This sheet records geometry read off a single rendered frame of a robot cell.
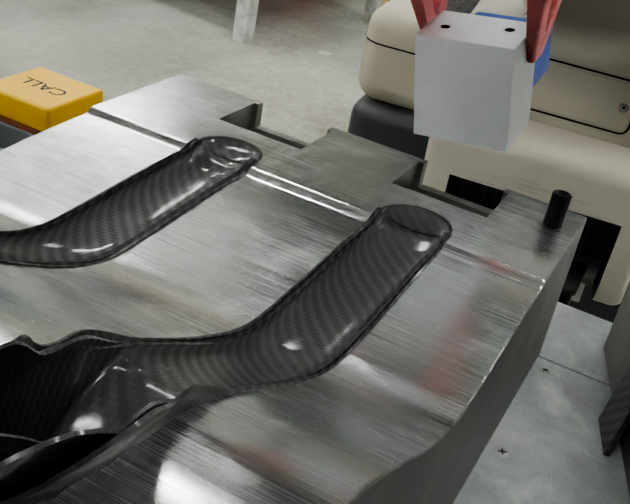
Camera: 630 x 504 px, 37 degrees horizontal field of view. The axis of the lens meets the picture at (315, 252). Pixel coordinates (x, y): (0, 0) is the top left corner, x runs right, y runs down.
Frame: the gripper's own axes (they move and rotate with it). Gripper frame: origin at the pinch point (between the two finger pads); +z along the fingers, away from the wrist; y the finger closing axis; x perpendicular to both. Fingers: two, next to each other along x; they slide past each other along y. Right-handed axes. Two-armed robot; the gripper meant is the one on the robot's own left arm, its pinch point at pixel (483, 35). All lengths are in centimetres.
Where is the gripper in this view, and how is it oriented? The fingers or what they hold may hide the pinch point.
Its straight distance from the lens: 48.5
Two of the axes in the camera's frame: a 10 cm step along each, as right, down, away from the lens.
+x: 4.7, -4.9, 7.3
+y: 8.8, 2.4, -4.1
